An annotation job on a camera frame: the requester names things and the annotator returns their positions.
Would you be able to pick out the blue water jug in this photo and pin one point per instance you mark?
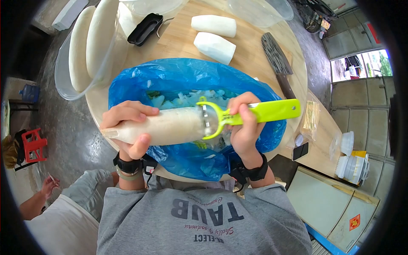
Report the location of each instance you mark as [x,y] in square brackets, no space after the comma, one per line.
[30,93]

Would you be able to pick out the person's left middle finger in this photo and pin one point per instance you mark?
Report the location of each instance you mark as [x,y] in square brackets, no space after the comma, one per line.
[124,120]

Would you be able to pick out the black wrist band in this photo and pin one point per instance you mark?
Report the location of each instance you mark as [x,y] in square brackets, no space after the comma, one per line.
[129,165]
[255,172]

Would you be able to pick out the stack of white plastic containers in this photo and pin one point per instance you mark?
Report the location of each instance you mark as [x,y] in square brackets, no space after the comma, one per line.
[352,165]

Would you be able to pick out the peeled white radish piece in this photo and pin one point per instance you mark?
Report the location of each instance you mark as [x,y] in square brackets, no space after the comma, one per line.
[214,25]
[215,47]

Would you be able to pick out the black phone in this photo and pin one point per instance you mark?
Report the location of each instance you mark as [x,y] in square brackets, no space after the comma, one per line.
[300,151]

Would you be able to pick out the person's right index finger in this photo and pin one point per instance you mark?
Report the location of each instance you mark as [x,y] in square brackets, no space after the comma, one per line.
[245,97]

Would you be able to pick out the whole white radish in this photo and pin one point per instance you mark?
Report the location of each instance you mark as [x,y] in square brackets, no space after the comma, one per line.
[100,38]
[78,54]

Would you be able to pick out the person's left hand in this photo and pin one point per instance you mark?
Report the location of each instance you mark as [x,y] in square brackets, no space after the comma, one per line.
[135,149]

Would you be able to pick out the white cabinet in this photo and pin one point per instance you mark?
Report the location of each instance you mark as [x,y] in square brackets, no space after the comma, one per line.
[325,204]

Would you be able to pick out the person's right hand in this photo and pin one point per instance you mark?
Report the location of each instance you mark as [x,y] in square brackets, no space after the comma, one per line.
[245,137]

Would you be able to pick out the red plastic stool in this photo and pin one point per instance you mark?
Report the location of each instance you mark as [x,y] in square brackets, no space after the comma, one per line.
[33,145]

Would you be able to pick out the blue plastic bag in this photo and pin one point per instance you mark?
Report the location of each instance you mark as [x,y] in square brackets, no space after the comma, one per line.
[178,75]

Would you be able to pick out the white block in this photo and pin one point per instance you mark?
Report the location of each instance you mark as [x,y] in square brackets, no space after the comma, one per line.
[68,14]

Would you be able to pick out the parked motorbike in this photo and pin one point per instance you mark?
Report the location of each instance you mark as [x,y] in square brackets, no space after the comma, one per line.
[314,14]

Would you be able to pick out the person's legs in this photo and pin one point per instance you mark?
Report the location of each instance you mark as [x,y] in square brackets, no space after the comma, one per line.
[87,191]

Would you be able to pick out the clear plastic container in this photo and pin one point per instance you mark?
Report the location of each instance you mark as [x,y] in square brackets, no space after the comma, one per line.
[258,12]

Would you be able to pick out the green peeler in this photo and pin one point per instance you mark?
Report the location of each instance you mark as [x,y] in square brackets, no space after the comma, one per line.
[274,110]

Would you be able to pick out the black plastic tray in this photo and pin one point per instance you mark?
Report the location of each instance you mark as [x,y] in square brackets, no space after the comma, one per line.
[145,29]

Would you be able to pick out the person's left thumb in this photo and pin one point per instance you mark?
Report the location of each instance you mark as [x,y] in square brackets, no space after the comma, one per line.
[142,143]

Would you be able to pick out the long white radish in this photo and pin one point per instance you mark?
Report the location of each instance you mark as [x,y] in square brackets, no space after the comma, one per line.
[172,126]

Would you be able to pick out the person's right thumb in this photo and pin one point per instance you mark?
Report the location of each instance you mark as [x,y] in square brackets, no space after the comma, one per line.
[246,116]

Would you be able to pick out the bamboo cutting board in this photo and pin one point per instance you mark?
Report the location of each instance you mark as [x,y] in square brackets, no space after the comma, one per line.
[248,47]

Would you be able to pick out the pile of radish peels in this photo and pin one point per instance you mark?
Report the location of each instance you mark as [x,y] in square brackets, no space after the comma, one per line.
[188,97]

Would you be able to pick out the person's left index finger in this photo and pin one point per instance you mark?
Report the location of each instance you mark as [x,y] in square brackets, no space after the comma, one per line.
[137,107]

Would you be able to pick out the bag of wooden skewers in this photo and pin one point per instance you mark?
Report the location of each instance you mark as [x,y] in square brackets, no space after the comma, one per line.
[310,116]

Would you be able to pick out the person's body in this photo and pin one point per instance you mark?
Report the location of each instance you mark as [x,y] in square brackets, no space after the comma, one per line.
[204,223]

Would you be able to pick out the grey metal door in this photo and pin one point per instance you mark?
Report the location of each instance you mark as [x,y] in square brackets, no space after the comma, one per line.
[360,105]

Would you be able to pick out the clear plastic tub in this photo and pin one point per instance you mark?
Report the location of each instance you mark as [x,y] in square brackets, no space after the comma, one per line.
[63,79]

